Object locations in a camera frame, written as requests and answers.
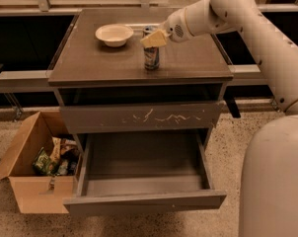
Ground open grey middle drawer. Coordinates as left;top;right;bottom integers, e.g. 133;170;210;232
63;129;226;215

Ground tan snack bag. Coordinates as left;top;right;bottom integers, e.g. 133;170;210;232
48;137;80;176

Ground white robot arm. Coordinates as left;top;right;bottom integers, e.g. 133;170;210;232
141;0;298;237

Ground grey drawer cabinet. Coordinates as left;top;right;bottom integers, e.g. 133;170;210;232
48;8;233;145

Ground green snack bag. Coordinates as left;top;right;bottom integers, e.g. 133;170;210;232
33;147;58;176

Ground white paper bowl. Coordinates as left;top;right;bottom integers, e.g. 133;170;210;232
95;24;134;47

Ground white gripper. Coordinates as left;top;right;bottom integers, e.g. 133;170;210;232
140;9;193;48

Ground brown cardboard box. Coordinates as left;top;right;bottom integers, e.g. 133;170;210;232
0;111;76;213

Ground metal window rail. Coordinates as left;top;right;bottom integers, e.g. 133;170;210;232
0;64;267;94

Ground grey upper drawer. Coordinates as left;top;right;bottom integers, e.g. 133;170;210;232
60;101;223;134

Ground blue silver redbull can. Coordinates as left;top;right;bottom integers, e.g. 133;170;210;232
143;26;160;70

